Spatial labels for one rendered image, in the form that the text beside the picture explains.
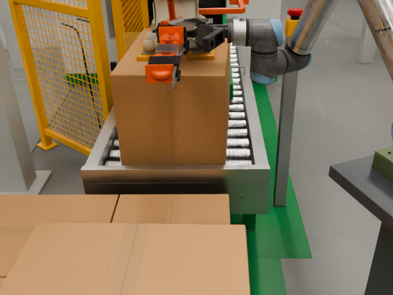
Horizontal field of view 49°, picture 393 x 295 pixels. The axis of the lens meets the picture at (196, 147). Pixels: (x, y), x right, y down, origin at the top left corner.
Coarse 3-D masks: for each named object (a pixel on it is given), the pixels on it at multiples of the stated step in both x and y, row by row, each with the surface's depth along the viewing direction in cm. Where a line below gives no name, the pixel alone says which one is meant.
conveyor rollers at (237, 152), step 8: (232, 48) 305; (232, 56) 289; (232, 64) 274; (232, 72) 266; (240, 96) 235; (232, 104) 221; (240, 104) 221; (232, 112) 213; (240, 112) 213; (232, 120) 206; (240, 120) 206; (232, 128) 205; (240, 128) 205; (232, 136) 197; (240, 136) 196; (232, 144) 189; (240, 144) 188; (248, 144) 189; (112, 152) 183; (232, 152) 181; (240, 152) 181; (248, 152) 181; (112, 160) 184; (120, 160) 184; (232, 160) 175; (240, 160) 175; (248, 160) 174
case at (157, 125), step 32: (128, 64) 158; (192, 64) 156; (224, 64) 156; (128, 96) 153; (160, 96) 152; (192, 96) 151; (224, 96) 150; (128, 128) 160; (160, 128) 158; (192, 128) 157; (224, 128) 156; (128, 160) 167; (160, 160) 166; (192, 160) 164; (224, 160) 163
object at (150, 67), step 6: (174, 54) 119; (150, 60) 116; (156, 60) 115; (162, 60) 115; (168, 60) 115; (150, 66) 113; (156, 66) 112; (162, 66) 112; (168, 66) 112; (150, 72) 113; (150, 78) 114; (168, 78) 114
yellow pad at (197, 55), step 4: (188, 52) 163; (192, 52) 162; (196, 52) 162; (200, 52) 161; (204, 52) 161; (208, 52) 161; (212, 52) 162; (188, 56) 160; (192, 56) 160; (196, 56) 160; (200, 56) 160; (204, 56) 160; (208, 56) 160; (212, 56) 160
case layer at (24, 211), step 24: (0, 216) 149; (24, 216) 149; (48, 216) 148; (72, 216) 148; (96, 216) 148; (120, 216) 147; (144, 216) 147; (168, 216) 146; (192, 216) 146; (216, 216) 146; (0, 240) 138; (24, 240) 138; (0, 264) 129
